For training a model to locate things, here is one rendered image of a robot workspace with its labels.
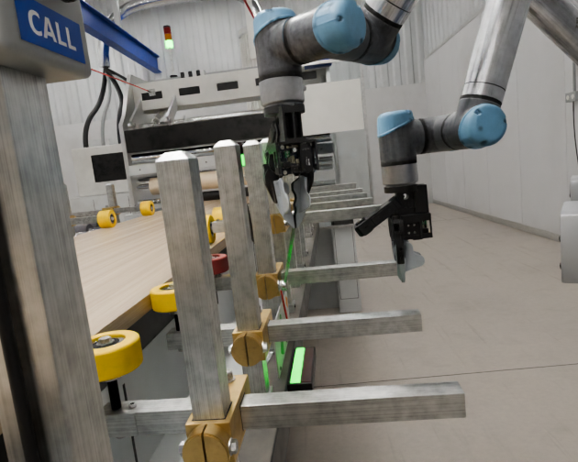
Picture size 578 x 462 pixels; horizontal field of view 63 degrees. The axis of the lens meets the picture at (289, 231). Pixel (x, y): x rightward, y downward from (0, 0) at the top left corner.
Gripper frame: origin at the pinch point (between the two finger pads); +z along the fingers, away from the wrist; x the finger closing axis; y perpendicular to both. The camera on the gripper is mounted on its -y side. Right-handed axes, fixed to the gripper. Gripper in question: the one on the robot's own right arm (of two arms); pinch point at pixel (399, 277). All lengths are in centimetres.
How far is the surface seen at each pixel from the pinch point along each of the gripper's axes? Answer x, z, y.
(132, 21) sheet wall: 848, -346, -369
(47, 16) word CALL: -80, -35, -24
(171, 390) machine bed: -17, 14, -49
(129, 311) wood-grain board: -34, -8, -46
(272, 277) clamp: -7.7, -4.7, -26.9
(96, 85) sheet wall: 840, -234, -462
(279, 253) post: 19.2, -4.5, -28.3
